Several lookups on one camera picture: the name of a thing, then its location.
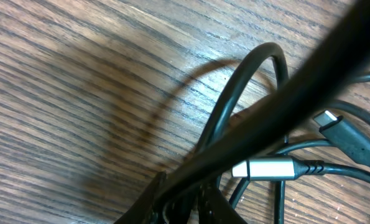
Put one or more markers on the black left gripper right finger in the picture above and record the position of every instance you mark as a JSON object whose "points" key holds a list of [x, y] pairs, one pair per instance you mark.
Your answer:
{"points": [[341, 56]]}

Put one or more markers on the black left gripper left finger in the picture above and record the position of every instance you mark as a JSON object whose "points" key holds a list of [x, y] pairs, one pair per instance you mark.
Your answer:
{"points": [[211, 205]]}

